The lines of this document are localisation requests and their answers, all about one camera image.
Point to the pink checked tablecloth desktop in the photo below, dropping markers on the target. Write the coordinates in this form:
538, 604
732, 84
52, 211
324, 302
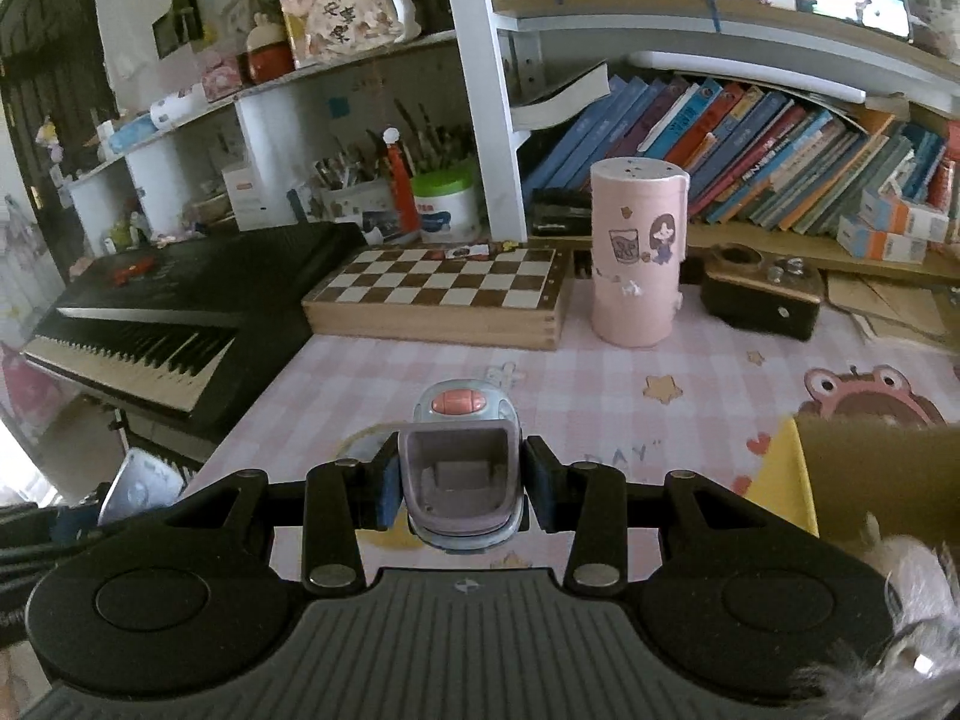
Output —
600, 390

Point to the white blue plastic packet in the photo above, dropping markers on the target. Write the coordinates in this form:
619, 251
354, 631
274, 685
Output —
142, 487

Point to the red white doll figure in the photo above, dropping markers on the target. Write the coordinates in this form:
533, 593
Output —
266, 52

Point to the pink floral plaque decoration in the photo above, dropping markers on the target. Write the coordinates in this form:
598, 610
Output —
337, 15

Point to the black electronic keyboard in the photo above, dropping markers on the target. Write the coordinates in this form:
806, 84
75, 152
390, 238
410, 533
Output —
187, 300

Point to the orange tube white cap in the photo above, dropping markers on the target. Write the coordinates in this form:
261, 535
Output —
401, 187

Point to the pink cartoon cylinder container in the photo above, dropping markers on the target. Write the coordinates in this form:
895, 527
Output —
637, 300

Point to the light blue packet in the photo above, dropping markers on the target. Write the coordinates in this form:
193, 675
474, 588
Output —
131, 135

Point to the pen holder with brushes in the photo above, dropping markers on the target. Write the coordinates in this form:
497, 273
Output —
352, 202

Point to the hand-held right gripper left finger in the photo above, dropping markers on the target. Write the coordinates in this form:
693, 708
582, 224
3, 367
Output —
388, 487

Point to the brown wooden radio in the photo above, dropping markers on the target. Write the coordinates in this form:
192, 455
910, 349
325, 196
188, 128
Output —
750, 307

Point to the thick white paged book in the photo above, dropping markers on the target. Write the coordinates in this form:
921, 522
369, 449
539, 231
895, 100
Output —
559, 101

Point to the yellow cardboard box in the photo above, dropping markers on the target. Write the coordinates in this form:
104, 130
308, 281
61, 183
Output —
862, 480

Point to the wooden chess board box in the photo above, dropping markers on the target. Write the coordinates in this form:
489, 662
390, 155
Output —
435, 277

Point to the small green figurine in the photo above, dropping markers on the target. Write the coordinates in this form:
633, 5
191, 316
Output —
127, 232

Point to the orange white carton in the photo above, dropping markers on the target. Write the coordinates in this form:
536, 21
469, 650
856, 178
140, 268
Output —
881, 240
904, 214

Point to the white bookshelf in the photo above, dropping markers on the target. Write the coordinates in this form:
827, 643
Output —
480, 90

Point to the black rectangular case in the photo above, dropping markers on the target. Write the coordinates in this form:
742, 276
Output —
559, 214

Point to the small red toy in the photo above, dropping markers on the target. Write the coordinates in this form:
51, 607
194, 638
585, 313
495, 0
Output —
133, 271

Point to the grey blue toy car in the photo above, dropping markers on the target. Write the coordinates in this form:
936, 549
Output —
461, 465

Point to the white patterned cup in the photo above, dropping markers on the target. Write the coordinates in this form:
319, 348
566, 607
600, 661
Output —
176, 109

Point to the white jar green lid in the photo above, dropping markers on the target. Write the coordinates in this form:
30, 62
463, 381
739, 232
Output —
446, 206

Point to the pink floral small box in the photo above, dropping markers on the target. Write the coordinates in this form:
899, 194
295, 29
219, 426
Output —
223, 79

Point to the white box red label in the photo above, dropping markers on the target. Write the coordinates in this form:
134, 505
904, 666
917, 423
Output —
244, 195

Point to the dark small picture frame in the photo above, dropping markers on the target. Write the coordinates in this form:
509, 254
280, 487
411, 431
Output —
176, 30

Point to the flat cardboard pieces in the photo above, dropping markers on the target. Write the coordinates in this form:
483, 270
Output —
900, 307

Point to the row of leaning colourful books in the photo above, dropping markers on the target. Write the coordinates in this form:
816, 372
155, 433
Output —
750, 142

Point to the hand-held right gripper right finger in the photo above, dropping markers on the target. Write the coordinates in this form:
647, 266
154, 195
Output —
538, 487

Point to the white tube lamp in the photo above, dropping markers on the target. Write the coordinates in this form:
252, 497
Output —
750, 75

